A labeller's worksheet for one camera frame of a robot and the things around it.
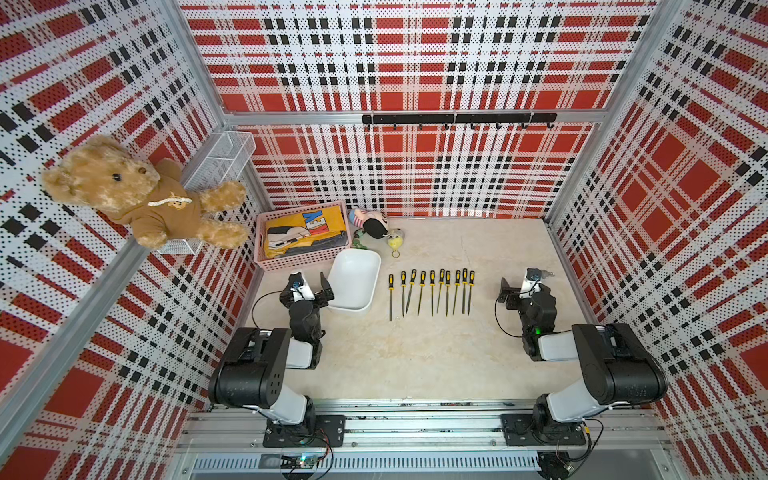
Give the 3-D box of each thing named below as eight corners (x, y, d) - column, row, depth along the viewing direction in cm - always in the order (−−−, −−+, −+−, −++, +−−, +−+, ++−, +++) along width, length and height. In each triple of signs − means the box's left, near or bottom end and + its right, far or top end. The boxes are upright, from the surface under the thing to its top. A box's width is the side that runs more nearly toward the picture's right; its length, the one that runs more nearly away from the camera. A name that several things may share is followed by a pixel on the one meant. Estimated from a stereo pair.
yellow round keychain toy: (384, 256, 112) (383, 249, 108) (390, 235, 119) (390, 227, 115) (398, 258, 111) (398, 251, 107) (404, 237, 118) (404, 229, 114)
